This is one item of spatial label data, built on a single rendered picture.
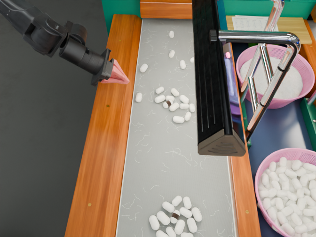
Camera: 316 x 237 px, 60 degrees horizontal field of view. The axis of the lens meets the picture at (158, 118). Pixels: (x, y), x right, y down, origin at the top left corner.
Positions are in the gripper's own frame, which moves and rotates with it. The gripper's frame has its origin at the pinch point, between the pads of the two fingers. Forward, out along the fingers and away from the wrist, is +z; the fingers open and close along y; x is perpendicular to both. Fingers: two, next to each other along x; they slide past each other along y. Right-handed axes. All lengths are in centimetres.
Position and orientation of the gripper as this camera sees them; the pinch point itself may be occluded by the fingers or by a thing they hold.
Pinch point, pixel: (125, 81)
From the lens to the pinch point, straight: 82.6
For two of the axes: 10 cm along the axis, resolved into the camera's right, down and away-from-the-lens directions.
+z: 7.7, 3.9, 5.1
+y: 0.4, -8.2, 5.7
